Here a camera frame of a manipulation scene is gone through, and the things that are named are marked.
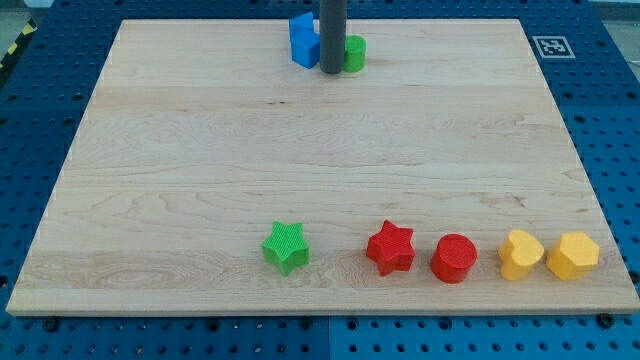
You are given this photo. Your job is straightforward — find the light wooden board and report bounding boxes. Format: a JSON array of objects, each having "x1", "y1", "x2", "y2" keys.
[{"x1": 7, "y1": 19, "x2": 639, "y2": 316}]

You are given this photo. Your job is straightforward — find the green cylinder block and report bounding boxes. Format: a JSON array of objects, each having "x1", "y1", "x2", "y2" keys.
[{"x1": 343, "y1": 35, "x2": 366, "y2": 73}]

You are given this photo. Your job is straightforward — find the green star block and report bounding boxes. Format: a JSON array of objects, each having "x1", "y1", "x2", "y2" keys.
[{"x1": 262, "y1": 221, "x2": 310, "y2": 276}]

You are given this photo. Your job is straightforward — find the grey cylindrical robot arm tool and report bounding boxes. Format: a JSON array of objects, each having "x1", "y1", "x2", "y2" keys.
[{"x1": 319, "y1": 0, "x2": 347, "y2": 74}]

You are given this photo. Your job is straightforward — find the red cylinder block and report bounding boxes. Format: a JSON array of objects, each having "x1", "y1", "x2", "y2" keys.
[{"x1": 430, "y1": 233, "x2": 478, "y2": 284}]

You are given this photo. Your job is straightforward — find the blue cube block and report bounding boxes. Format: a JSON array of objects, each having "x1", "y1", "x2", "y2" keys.
[{"x1": 291, "y1": 30, "x2": 320, "y2": 69}]

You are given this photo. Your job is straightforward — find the white fiducial marker tag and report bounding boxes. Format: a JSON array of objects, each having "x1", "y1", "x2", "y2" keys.
[{"x1": 532, "y1": 35, "x2": 575, "y2": 59}]

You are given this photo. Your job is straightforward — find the yellow black hazard tape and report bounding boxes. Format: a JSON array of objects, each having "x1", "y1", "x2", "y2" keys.
[{"x1": 1, "y1": 18, "x2": 38, "y2": 72}]

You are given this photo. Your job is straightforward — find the yellow heart block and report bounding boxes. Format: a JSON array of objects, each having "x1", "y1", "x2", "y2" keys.
[{"x1": 498, "y1": 229, "x2": 545, "y2": 281}]

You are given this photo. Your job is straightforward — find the yellow hexagon block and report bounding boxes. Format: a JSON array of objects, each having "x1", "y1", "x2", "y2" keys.
[{"x1": 546, "y1": 232, "x2": 600, "y2": 281}]

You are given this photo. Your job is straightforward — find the blue triangular block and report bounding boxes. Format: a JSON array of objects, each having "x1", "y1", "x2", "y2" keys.
[{"x1": 288, "y1": 12, "x2": 315, "y2": 40}]

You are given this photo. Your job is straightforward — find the red star block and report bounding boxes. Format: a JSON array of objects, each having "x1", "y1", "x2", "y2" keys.
[{"x1": 366, "y1": 220, "x2": 415, "y2": 276}]

